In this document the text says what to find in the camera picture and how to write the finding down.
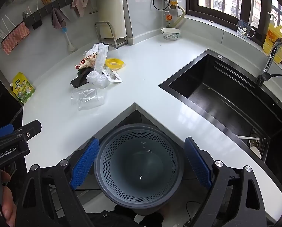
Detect black wall rail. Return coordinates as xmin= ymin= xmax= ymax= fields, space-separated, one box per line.
xmin=25 ymin=0 xmax=94 ymax=27

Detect clear toothbrush package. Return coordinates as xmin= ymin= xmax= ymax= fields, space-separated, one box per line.
xmin=102 ymin=68 xmax=123 ymax=83

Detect clear plastic cup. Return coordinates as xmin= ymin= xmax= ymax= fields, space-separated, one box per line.
xmin=71 ymin=88 xmax=105 ymax=111

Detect red white snack wrapper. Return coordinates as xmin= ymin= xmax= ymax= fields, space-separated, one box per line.
xmin=75 ymin=52 xmax=98 ymax=70

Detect chrome faucet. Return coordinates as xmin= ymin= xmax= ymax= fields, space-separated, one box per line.
xmin=256 ymin=38 xmax=282 ymax=87

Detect dark window frame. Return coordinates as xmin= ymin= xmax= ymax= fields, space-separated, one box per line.
xmin=187 ymin=0 xmax=282 ymax=52

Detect white plastic bag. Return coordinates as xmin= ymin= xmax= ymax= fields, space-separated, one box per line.
xmin=84 ymin=43 xmax=109 ymax=73

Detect yellow plastic lid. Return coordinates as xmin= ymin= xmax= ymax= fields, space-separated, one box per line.
xmin=105 ymin=58 xmax=125 ymax=70

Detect yellow green refill pouch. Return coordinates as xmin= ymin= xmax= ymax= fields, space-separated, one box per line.
xmin=12 ymin=72 xmax=36 ymax=105

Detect black cloth scrap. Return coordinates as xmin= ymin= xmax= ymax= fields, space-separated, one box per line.
xmin=70 ymin=68 xmax=94 ymax=89

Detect white cutting board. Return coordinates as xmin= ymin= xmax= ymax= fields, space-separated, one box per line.
xmin=96 ymin=0 xmax=127 ymax=41

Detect white floral bowl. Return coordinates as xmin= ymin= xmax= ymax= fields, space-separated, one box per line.
xmin=161 ymin=27 xmax=181 ymax=41

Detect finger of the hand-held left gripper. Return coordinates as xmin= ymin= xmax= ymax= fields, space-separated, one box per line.
xmin=14 ymin=120 xmax=42 ymax=143
xmin=0 ymin=124 xmax=15 ymax=140

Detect yellow oil bottle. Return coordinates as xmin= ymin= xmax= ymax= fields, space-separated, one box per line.
xmin=263 ymin=14 xmax=282 ymax=64

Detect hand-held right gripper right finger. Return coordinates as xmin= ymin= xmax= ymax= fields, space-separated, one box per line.
xmin=184 ymin=137 xmax=267 ymax=227

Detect metal board rack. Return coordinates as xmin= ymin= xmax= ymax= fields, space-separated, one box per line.
xmin=95 ymin=21 xmax=128 ymax=50

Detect yellow gas hose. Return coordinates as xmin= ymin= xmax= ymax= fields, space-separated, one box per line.
xmin=170 ymin=2 xmax=186 ymax=27

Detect pink hanging cloth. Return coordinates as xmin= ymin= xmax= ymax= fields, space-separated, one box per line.
xmin=71 ymin=0 xmax=90 ymax=17

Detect white chopsticks bundle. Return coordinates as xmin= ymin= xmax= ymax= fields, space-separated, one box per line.
xmin=0 ymin=14 xmax=14 ymax=40

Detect black kitchen sink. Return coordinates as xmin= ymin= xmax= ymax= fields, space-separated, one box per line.
xmin=158 ymin=49 xmax=282 ymax=193

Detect person's left hand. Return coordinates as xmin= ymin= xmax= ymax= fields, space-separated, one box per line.
xmin=0 ymin=170 xmax=17 ymax=227

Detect black cooktop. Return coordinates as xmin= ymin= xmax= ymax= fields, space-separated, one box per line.
xmin=0 ymin=76 xmax=23 ymax=134

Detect dishes in sink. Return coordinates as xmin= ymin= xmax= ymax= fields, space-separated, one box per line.
xmin=235 ymin=132 xmax=265 ymax=159

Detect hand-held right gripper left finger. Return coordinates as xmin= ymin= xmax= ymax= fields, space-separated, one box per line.
xmin=16 ymin=137 xmax=100 ymax=227

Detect clear glass mug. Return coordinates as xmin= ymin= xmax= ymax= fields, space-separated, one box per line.
xmin=237 ymin=18 xmax=256 ymax=39

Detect brown hanging cloth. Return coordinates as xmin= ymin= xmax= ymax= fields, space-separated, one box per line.
xmin=51 ymin=8 xmax=67 ymax=30

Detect grey perforated waste basket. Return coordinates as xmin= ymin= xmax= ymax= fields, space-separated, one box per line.
xmin=94 ymin=123 xmax=185 ymax=216

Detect blue white bottle brush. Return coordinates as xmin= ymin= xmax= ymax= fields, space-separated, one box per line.
xmin=61 ymin=26 xmax=75 ymax=52

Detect pink striped dishcloth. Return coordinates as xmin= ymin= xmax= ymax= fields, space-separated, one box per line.
xmin=1 ymin=22 xmax=30 ymax=54

